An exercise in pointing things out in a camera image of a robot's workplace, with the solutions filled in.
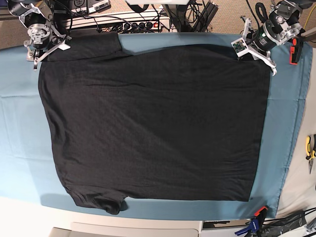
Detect yellow handled pliers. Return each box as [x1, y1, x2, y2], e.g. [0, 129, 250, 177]
[305, 134, 316, 174]

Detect orange black clamp top right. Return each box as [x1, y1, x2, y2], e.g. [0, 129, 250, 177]
[289, 38, 304, 65]

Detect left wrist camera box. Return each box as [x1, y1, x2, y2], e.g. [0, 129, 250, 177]
[231, 38, 248, 57]

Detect blue orange clamp bottom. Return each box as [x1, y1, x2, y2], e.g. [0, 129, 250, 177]
[235, 205, 268, 237]

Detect black power strip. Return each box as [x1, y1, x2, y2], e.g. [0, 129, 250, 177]
[111, 21, 162, 34]

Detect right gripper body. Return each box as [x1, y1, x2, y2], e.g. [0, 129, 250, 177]
[24, 23, 71, 61]

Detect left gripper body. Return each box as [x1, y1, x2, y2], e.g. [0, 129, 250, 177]
[240, 16, 281, 61]

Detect black T-shirt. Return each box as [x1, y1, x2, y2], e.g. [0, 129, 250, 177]
[38, 33, 271, 215]

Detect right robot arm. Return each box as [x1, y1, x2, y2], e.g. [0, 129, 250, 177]
[7, 0, 72, 71]

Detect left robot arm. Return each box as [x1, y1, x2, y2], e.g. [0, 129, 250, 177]
[231, 0, 304, 75]

